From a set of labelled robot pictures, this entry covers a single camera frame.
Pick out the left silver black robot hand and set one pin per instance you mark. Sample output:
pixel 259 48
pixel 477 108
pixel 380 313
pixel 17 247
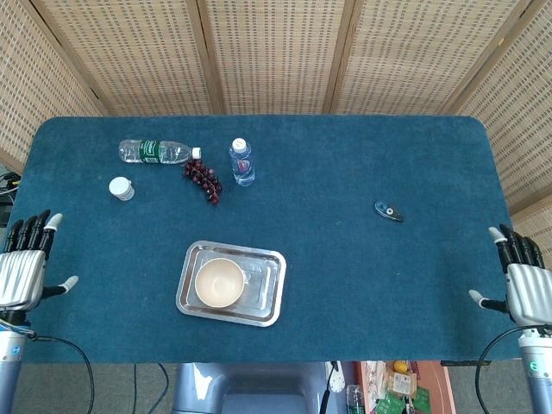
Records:
pixel 19 276

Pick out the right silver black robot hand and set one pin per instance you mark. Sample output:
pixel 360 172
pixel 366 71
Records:
pixel 530 293

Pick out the beige plastic bowl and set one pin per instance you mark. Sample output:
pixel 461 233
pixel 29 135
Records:
pixel 217 282

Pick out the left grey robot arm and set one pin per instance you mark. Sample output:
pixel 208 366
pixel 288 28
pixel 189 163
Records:
pixel 10 366

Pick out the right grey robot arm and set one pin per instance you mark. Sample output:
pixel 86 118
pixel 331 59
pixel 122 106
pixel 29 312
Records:
pixel 539 371

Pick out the stainless steel rectangular tray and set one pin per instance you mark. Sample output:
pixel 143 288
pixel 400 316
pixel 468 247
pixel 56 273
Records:
pixel 265 293

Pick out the small white lidded jar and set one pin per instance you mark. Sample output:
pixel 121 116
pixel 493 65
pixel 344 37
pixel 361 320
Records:
pixel 121 189

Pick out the orange box of snacks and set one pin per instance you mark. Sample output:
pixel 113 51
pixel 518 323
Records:
pixel 431 384

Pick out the woven bamboo screen panel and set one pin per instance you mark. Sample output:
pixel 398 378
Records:
pixel 129 52
pixel 522 129
pixel 30 86
pixel 276 47
pixel 409 52

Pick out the grey correction tape dispenser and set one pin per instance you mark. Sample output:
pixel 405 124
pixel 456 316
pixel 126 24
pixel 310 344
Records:
pixel 388 211

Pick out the green label water bottle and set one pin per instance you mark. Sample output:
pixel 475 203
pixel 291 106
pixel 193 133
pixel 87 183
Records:
pixel 148 152

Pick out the blue tablecloth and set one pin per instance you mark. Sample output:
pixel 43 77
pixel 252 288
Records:
pixel 336 267

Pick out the small clear plastic bottle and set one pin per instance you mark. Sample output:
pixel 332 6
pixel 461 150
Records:
pixel 353 399

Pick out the dark red grape bunch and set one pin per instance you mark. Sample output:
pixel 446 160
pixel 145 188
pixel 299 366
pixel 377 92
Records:
pixel 202 177

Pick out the white power strip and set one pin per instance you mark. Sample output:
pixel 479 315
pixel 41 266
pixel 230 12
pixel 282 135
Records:
pixel 337 376

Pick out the clear bottle pink logo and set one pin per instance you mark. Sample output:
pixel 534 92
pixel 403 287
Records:
pixel 242 166

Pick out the grey blue robot torso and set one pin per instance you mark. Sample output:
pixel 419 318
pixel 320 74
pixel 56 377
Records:
pixel 250 388

